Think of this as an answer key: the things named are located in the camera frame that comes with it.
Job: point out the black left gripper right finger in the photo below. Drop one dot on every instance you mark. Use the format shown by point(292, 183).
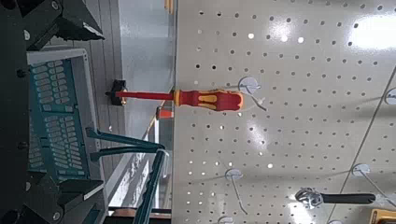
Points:
point(71, 20)

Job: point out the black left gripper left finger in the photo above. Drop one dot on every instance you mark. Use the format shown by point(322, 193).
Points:
point(62, 199)

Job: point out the grey crate teal inside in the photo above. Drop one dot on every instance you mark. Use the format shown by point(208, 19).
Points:
point(84, 93)

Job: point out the orange traffic cone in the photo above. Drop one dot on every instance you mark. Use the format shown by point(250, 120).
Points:
point(164, 114)

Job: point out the red yellow screwdriver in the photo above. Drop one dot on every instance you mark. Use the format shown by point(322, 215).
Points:
point(193, 98)

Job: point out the clear zip tie loop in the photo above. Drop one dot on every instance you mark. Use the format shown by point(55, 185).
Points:
point(260, 101)

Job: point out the beige pegboard panel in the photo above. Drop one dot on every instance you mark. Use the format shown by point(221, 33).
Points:
point(295, 130)

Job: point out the yellow pliers in package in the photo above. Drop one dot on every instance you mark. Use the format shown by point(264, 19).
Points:
point(384, 217)

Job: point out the small black bracket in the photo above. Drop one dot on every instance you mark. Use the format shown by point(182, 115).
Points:
point(116, 87)

